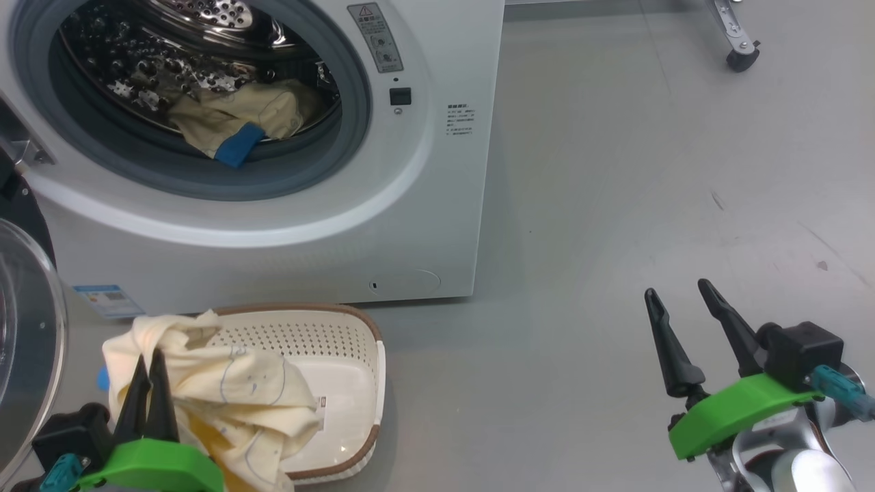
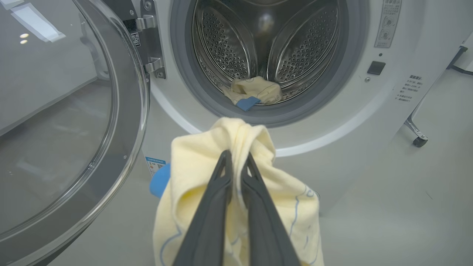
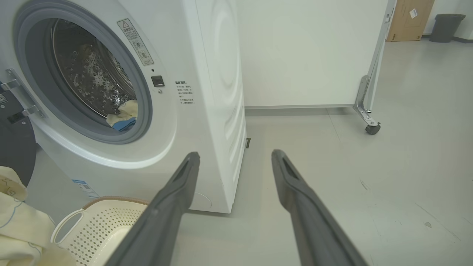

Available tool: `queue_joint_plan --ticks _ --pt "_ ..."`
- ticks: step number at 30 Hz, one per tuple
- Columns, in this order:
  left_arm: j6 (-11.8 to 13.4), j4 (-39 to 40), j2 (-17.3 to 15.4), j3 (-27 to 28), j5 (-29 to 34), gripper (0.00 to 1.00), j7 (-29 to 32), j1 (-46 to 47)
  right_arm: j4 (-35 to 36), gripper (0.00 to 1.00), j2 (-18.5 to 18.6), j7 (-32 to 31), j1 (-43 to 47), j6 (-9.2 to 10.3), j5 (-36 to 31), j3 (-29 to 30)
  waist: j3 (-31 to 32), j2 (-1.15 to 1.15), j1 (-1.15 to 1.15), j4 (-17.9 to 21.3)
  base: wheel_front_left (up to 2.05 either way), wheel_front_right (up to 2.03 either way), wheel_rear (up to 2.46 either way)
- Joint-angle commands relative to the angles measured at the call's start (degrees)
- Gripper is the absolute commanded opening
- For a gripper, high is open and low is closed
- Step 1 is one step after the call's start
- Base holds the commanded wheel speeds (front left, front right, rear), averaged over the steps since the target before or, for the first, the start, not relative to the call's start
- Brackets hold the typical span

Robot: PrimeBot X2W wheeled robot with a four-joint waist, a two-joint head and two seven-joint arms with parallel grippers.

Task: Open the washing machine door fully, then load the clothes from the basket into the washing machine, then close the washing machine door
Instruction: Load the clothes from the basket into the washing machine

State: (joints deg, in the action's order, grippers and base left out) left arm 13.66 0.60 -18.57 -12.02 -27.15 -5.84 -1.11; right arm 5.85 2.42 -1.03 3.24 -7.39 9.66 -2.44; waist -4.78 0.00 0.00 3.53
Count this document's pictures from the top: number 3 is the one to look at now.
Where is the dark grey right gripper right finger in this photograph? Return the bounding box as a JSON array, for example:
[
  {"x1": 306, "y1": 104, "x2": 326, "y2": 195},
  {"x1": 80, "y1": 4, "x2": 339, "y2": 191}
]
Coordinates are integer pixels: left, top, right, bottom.
[{"x1": 271, "y1": 149, "x2": 370, "y2": 266}]

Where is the dark grey trash bin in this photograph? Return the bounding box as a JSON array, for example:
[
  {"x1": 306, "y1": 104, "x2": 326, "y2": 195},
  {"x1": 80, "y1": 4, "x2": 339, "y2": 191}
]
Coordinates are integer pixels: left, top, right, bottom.
[{"x1": 429, "y1": 14, "x2": 466, "y2": 43}]

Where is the cream garment with blue print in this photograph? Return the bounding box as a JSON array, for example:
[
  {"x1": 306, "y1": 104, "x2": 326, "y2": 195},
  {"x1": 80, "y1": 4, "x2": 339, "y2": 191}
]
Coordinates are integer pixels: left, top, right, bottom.
[
  {"x1": 0, "y1": 166, "x2": 77, "y2": 266},
  {"x1": 106, "y1": 99, "x2": 138, "y2": 132}
]

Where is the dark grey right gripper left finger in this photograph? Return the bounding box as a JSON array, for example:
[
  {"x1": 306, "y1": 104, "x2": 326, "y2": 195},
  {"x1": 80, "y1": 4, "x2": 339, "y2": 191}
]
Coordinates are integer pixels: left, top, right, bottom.
[{"x1": 105, "y1": 151, "x2": 201, "y2": 266}]

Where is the cream laundry basket brown rim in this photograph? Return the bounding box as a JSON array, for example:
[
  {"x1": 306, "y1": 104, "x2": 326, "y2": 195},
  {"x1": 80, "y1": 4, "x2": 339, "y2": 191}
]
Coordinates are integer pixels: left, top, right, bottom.
[{"x1": 51, "y1": 196, "x2": 150, "y2": 266}]

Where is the white partition board on casters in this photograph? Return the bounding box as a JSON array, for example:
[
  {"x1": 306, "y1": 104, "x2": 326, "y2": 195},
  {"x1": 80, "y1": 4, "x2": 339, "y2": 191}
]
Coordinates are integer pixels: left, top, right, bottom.
[{"x1": 236, "y1": 0, "x2": 398, "y2": 136}]

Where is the brown cardboard box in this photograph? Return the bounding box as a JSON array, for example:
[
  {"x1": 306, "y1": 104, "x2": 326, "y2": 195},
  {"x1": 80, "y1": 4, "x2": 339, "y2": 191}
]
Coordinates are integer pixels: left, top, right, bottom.
[{"x1": 386, "y1": 0, "x2": 436, "y2": 42}]

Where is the dark grey glass washer door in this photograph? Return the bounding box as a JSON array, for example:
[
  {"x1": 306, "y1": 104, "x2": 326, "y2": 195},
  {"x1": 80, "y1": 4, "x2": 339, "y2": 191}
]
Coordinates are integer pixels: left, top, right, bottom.
[{"x1": 0, "y1": 68, "x2": 48, "y2": 187}]

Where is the white front-load washing machine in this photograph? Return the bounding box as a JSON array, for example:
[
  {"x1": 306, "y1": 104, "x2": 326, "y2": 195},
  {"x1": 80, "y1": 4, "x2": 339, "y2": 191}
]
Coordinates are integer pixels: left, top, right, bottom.
[{"x1": 0, "y1": 0, "x2": 247, "y2": 214}]

